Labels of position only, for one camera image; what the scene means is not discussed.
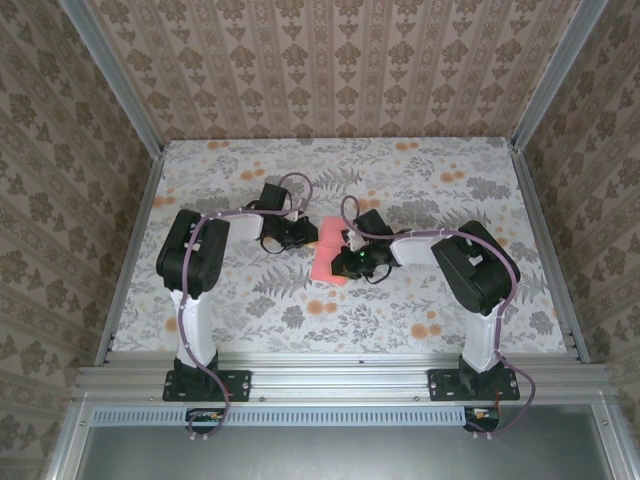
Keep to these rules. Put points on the pink cloth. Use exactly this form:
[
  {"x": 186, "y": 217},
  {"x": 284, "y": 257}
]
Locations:
[{"x": 322, "y": 260}]

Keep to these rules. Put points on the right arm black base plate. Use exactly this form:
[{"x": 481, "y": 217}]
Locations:
[{"x": 442, "y": 385}]

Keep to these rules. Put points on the aluminium side rail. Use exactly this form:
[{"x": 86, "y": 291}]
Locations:
[
  {"x": 127, "y": 260},
  {"x": 550, "y": 250}
]

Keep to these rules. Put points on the black connector board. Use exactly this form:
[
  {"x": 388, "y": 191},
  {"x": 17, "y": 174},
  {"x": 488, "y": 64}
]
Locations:
[
  {"x": 202, "y": 417},
  {"x": 482, "y": 416}
]

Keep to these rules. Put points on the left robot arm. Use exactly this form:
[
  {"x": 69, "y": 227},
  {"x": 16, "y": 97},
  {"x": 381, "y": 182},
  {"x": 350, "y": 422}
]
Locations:
[{"x": 210, "y": 260}]

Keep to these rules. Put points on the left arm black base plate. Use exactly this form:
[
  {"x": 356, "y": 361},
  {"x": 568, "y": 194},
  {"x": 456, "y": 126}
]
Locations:
[{"x": 235, "y": 385}]

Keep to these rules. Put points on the long aluminium mounting rail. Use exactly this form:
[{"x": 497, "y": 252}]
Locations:
[{"x": 340, "y": 372}]

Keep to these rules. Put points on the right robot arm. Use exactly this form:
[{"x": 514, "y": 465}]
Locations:
[{"x": 475, "y": 280}]

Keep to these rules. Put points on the grey metal panel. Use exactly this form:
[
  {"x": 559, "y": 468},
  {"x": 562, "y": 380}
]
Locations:
[{"x": 325, "y": 455}]

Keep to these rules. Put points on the aluminium corner post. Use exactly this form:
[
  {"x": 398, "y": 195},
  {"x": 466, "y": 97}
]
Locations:
[
  {"x": 115, "y": 80},
  {"x": 555, "y": 75}
]

